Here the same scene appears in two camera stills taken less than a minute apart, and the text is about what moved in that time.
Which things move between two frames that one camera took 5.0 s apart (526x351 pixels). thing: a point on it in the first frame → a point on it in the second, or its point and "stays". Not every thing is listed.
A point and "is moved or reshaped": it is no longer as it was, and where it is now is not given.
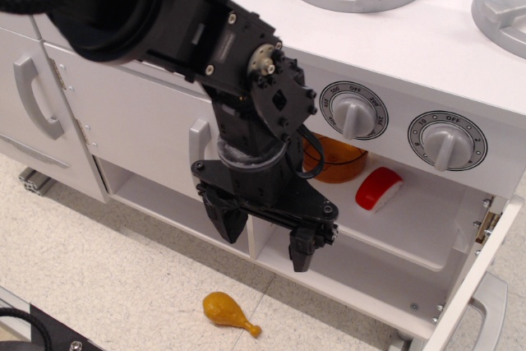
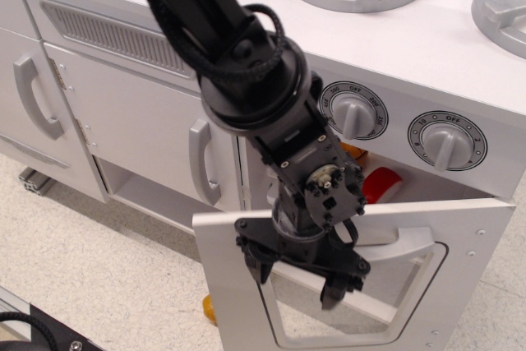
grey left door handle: [25, 71] stays
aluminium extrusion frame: [35, 181] stays
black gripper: [265, 179] → [263, 244]
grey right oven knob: [447, 148] stays
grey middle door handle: [200, 134] stays
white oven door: [476, 274] is moved or reshaped
